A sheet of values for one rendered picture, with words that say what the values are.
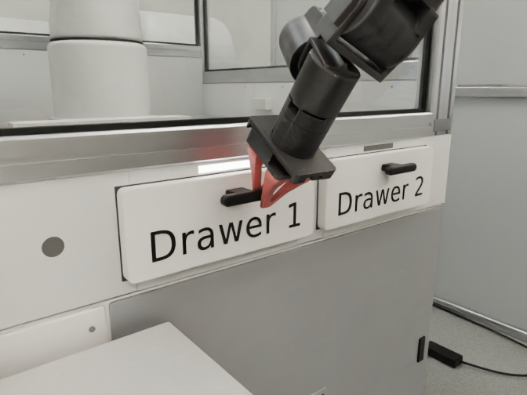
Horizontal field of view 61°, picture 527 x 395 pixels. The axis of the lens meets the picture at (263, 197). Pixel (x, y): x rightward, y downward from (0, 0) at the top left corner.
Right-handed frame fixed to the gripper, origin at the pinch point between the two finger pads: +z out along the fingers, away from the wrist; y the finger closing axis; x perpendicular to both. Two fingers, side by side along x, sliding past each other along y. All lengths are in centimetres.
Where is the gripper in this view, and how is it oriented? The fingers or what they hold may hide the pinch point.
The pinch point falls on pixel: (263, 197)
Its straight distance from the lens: 56.8
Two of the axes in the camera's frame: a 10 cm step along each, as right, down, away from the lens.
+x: -7.8, 1.4, -6.2
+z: -3.7, 6.9, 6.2
